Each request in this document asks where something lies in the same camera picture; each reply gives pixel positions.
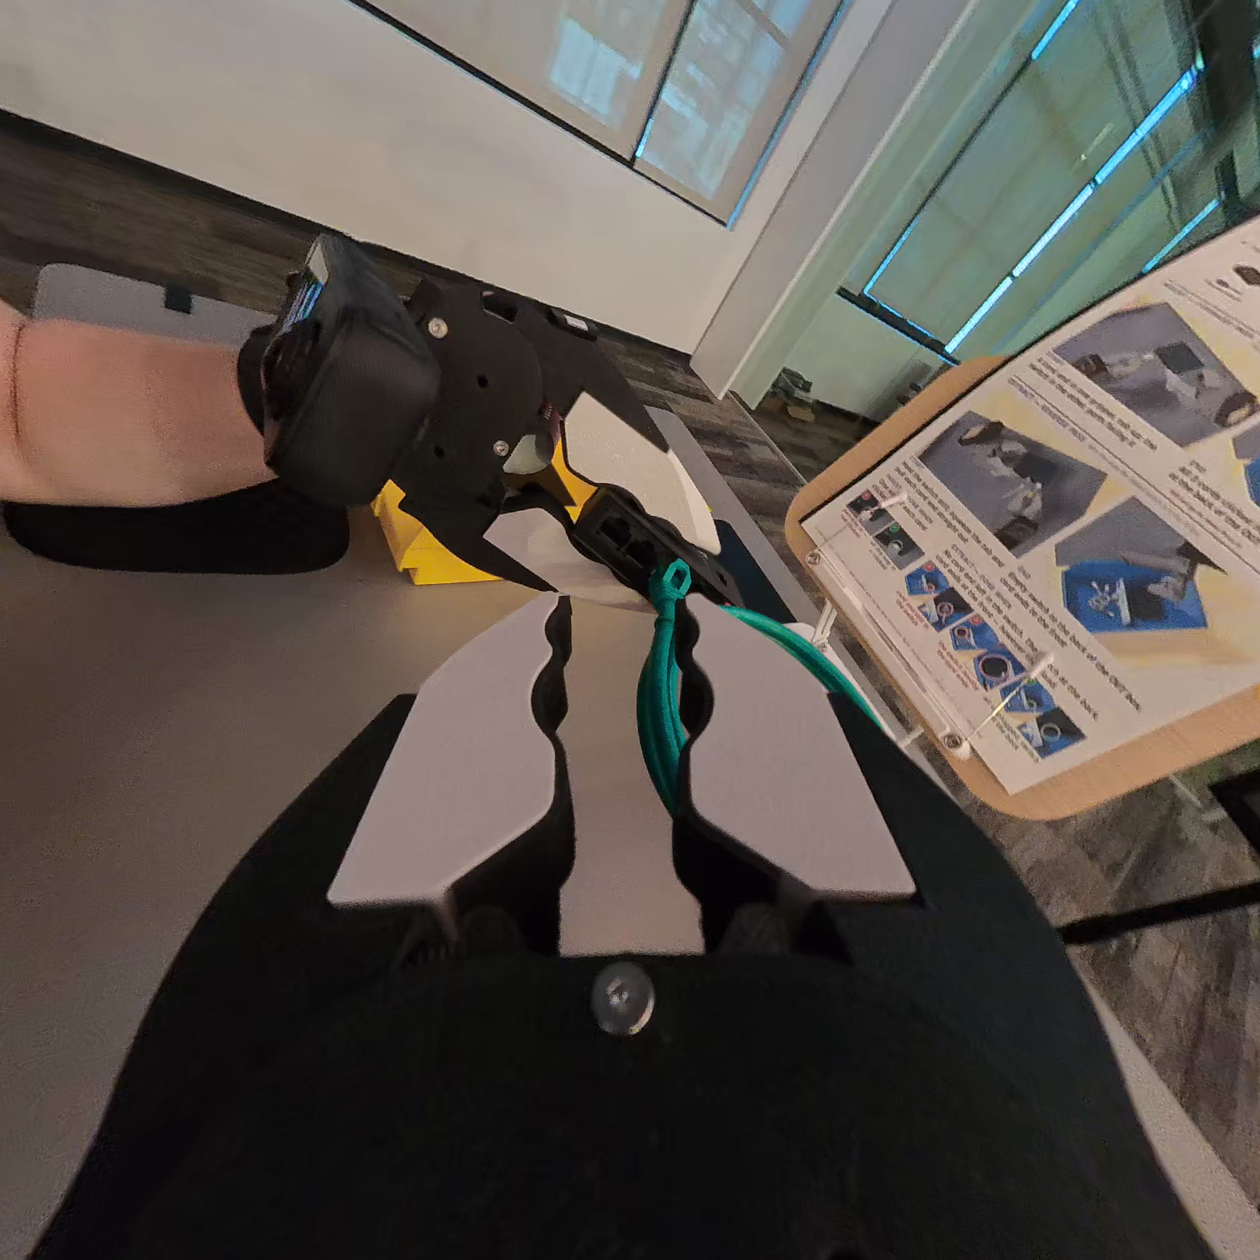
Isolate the white poster stand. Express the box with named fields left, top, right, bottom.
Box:
left=781, top=605, right=887, bottom=729

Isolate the yellow plastic bin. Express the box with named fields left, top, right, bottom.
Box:
left=371, top=443, right=592, bottom=589

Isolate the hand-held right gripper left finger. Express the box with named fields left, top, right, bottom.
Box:
left=327, top=592, right=575, bottom=946

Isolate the black ethernet switch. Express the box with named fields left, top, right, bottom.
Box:
left=570, top=486, right=743, bottom=605

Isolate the green ethernet cable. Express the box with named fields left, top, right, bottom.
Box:
left=637, top=559, right=887, bottom=819

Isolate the black textured pad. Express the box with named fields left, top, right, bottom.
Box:
left=3, top=480, right=349, bottom=574

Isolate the person's left forearm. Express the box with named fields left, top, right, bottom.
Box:
left=0, top=295, right=282, bottom=508

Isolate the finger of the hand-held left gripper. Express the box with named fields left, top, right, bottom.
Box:
left=560, top=392, right=714, bottom=553
left=482, top=504, right=656, bottom=611

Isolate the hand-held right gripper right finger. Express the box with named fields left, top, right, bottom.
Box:
left=671, top=600, right=915, bottom=906

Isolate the instruction poster board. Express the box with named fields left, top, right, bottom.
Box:
left=783, top=217, right=1260, bottom=822

